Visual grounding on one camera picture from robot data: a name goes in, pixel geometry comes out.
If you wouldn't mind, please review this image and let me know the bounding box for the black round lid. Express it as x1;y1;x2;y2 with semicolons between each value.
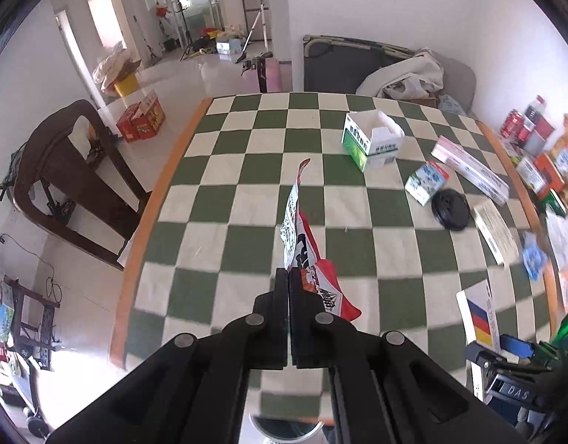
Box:
431;189;470;231

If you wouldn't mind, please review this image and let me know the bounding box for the green box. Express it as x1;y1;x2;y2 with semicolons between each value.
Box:
543;189;567;216

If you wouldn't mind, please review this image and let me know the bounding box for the dark wooden chair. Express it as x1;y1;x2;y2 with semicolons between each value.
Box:
11;99;153;271

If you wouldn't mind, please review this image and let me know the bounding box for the plastic bottle with red cap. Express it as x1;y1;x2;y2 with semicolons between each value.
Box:
524;95;548;125

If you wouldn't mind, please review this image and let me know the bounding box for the orange box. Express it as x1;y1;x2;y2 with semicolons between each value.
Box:
534;152;567;195

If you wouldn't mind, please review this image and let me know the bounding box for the white tripod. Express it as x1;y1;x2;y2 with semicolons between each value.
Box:
233;0;271;63

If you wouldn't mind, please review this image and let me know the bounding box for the yellow box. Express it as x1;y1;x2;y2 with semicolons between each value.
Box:
114;74;141;98

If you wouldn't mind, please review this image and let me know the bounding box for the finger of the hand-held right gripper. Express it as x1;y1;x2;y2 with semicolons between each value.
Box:
466;342;509;371
499;334;535;360

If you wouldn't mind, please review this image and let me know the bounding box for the green white carton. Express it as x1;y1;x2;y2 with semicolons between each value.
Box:
342;110;405;173

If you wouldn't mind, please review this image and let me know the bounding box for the grey green jacket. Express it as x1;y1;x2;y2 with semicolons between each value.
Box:
0;143;28;199

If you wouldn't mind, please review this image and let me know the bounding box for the red white snack wrapper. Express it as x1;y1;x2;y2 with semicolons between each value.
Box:
278;158;362;321

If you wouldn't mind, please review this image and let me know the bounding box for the blue wrapper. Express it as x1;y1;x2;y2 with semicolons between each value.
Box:
522;232;549;282

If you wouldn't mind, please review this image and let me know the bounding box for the long pink white box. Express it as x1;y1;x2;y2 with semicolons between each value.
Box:
431;136;510;206

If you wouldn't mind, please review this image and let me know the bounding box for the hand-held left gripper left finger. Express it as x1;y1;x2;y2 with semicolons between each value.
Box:
46;268;290;444

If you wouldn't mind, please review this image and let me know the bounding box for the black exercise machine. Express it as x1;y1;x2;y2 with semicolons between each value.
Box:
41;180;77;223

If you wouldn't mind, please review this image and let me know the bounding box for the green white checkered tablecloth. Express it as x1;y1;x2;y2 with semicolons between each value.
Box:
109;92;562;426

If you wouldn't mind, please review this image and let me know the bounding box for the small blue white milk carton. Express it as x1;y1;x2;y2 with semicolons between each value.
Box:
404;161;450;206

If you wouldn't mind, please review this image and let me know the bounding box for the white box with colour stripes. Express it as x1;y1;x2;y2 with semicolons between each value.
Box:
456;280;502;352

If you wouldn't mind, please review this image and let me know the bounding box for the grey round trash bin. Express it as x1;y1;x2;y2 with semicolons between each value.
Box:
249;414;333;442

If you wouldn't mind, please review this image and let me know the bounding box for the small dumbbell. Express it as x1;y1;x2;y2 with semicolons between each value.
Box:
26;413;51;438

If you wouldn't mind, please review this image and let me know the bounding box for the dark folding bed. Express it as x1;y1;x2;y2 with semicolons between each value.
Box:
303;34;476;112

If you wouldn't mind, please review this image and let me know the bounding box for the black floor cable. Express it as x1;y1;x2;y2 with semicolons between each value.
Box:
0;236;63;301

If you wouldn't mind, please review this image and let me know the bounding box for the white plastic bag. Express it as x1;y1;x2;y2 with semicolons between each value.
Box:
545;206;568;269

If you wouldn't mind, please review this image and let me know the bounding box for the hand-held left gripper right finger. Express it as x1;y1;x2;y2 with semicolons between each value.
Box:
290;269;527;444

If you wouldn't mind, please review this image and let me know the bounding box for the red carton box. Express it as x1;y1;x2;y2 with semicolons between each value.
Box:
116;103;142;143
131;90;167;139

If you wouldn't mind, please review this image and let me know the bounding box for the black coat rack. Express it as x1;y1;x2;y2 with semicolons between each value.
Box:
170;0;197;61

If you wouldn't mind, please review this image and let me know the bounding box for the beige box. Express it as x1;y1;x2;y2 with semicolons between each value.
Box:
471;200;520;265

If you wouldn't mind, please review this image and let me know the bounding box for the white bundle of bags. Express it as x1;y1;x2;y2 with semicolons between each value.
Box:
92;48;141;91

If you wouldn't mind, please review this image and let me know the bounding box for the pink suitcase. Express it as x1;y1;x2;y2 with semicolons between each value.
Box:
244;55;283;93

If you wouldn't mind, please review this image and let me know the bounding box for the red can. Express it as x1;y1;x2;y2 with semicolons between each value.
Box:
502;110;525;142

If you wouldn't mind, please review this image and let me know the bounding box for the white cloth pile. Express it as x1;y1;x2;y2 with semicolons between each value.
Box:
356;48;444;100

